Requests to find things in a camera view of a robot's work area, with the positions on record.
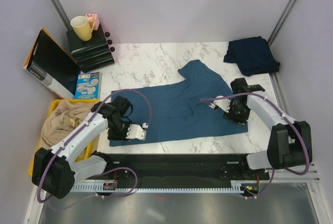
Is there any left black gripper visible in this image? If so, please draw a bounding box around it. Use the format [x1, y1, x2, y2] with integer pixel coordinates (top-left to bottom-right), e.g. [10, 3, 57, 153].
[107, 119, 135, 143]

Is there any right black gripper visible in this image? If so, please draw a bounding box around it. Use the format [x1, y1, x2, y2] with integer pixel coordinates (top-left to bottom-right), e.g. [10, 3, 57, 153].
[222, 100, 250, 128]

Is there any teal blue t-shirt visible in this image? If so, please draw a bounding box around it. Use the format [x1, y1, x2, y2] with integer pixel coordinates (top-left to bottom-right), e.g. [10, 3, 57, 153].
[110, 60, 248, 147]

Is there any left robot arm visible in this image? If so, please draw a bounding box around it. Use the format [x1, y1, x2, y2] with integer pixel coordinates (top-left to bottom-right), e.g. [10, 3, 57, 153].
[32, 96, 132, 203]

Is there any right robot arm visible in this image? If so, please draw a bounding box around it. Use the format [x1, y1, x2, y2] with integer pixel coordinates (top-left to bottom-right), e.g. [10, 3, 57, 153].
[224, 78, 312, 179]

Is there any yellow plastic bin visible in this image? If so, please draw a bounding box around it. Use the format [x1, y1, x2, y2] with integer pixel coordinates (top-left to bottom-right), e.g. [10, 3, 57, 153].
[28, 99, 101, 178]

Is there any beige t-shirt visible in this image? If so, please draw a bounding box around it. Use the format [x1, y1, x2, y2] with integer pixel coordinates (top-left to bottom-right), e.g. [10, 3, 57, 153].
[38, 99, 98, 149]

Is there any blue picture booklet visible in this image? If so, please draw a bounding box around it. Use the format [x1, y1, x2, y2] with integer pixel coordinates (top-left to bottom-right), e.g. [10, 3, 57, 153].
[74, 72, 102, 99]

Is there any folded navy t-shirt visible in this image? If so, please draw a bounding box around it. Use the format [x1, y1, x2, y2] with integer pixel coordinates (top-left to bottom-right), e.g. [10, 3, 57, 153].
[224, 36, 280, 76]

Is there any black stepped stand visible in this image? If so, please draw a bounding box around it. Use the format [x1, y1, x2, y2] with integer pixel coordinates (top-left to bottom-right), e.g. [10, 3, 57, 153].
[67, 24, 115, 73]

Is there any black orange cardboard box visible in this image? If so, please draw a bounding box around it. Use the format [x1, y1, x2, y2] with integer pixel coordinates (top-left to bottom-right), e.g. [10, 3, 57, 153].
[23, 28, 81, 99]

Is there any yellow ceramic mug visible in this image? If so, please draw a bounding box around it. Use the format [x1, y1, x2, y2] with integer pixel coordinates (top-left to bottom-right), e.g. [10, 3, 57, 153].
[70, 16, 93, 41]

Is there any pink small box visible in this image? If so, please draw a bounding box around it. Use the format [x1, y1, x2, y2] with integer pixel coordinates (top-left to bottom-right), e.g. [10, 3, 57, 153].
[85, 13, 100, 31]

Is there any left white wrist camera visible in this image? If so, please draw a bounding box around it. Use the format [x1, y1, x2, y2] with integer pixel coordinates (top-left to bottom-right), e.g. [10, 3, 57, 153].
[126, 124, 146, 140]

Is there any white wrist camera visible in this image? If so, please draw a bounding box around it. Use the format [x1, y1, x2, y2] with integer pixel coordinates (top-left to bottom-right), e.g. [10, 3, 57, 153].
[209, 96, 231, 113]
[126, 124, 146, 140]

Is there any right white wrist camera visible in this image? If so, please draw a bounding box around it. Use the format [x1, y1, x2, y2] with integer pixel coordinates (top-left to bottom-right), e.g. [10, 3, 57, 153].
[209, 96, 231, 113]

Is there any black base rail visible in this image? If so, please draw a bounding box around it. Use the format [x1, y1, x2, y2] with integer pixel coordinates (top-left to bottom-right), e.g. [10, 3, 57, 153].
[94, 151, 270, 188]

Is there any grey slotted cable duct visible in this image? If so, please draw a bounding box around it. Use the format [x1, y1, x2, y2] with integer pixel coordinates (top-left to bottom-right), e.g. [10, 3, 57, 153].
[70, 180, 259, 193]

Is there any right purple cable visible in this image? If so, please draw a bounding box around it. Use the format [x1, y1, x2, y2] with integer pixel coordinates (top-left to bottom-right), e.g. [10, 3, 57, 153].
[200, 93, 313, 200]

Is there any right aluminium frame post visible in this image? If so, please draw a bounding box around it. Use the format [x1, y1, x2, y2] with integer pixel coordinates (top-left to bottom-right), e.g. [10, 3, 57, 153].
[267, 0, 298, 46]

